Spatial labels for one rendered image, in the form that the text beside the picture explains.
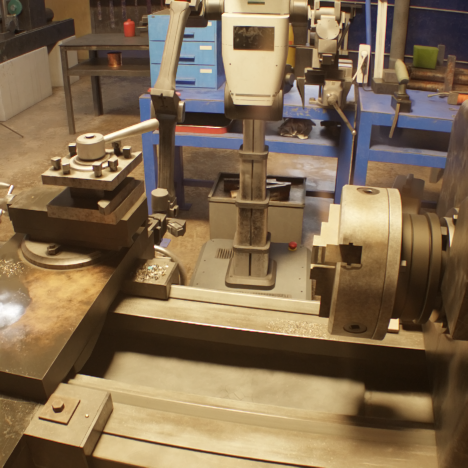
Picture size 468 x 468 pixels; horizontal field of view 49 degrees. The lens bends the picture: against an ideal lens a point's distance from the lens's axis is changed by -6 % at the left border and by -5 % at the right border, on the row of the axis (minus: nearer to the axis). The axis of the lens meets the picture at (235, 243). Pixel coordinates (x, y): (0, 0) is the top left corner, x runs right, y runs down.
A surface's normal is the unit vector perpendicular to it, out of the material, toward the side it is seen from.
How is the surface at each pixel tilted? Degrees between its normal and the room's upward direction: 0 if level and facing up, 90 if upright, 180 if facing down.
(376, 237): 41
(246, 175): 90
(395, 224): 30
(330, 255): 54
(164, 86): 60
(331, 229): 24
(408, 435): 48
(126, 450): 0
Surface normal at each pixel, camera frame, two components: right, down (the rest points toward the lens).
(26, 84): 0.98, 0.10
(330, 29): -0.11, 0.00
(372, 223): -0.10, -0.46
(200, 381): 0.04, -0.78
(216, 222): -0.14, 0.50
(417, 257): -0.14, -0.22
